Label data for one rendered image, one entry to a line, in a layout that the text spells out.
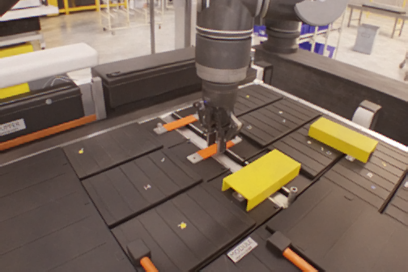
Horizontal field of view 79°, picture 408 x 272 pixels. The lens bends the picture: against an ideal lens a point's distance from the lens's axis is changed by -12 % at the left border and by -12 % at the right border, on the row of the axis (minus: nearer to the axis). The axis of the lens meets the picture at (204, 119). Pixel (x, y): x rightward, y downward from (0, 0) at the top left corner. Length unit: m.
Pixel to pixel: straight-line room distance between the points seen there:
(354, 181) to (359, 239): 0.16
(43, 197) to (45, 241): 0.10
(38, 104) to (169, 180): 0.38
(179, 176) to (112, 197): 0.14
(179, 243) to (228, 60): 0.32
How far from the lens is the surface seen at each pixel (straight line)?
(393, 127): 1.63
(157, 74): 0.84
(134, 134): 0.70
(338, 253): 0.49
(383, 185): 0.67
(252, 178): 0.54
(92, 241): 0.47
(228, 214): 0.50
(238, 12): 0.49
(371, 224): 0.56
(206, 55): 0.51
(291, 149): 0.68
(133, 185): 0.55
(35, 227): 0.52
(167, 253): 0.45
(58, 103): 0.75
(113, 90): 0.79
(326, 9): 0.52
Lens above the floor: 1.38
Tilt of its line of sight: 30 degrees down
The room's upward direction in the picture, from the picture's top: 3 degrees clockwise
